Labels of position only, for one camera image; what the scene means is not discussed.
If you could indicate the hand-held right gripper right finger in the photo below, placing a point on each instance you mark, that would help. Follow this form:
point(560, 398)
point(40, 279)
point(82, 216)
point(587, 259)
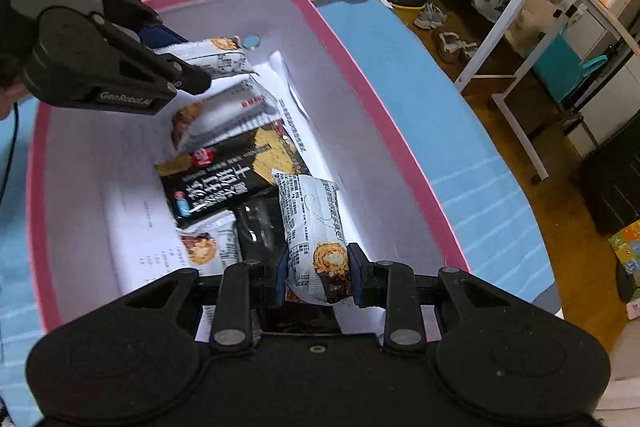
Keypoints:
point(354, 274)

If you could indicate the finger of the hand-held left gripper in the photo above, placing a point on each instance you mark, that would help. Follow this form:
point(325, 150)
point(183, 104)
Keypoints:
point(160, 37)
point(190, 79)

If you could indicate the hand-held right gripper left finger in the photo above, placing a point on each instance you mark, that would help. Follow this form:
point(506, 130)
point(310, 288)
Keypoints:
point(282, 277)

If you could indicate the white snack bar wrapper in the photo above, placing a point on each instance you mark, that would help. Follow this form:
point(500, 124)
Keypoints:
point(225, 57)
point(210, 247)
point(310, 227)
point(220, 117)

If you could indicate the plain black snack packet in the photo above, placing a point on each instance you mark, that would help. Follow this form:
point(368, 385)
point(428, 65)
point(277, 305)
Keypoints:
point(260, 227)

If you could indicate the black cracker packet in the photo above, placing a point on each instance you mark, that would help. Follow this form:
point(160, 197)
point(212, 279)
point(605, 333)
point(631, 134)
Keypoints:
point(215, 192)

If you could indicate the pink cardboard box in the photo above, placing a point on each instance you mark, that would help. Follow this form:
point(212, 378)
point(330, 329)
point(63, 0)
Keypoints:
point(380, 157)

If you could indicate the round metal magnet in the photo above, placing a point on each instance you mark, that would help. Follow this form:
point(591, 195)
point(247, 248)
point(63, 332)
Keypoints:
point(248, 41)

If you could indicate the grey shoe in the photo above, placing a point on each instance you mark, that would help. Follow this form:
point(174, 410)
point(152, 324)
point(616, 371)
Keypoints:
point(430, 14)
point(457, 47)

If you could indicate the rolling side table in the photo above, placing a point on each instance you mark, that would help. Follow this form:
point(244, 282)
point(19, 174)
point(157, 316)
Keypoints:
point(520, 77)

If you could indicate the black suitcase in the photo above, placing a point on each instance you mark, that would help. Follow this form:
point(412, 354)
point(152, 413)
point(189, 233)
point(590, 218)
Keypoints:
point(610, 177)

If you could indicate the colourful cardboard box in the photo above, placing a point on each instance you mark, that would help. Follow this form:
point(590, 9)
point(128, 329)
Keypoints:
point(627, 247)

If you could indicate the white wardrobe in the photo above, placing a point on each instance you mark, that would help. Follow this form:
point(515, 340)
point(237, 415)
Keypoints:
point(600, 127)

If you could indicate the teal shopping bag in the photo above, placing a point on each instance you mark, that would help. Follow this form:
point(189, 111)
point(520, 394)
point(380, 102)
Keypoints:
point(560, 62)

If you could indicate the brown paper bag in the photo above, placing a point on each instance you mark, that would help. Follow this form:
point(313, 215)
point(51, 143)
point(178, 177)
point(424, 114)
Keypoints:
point(535, 17)

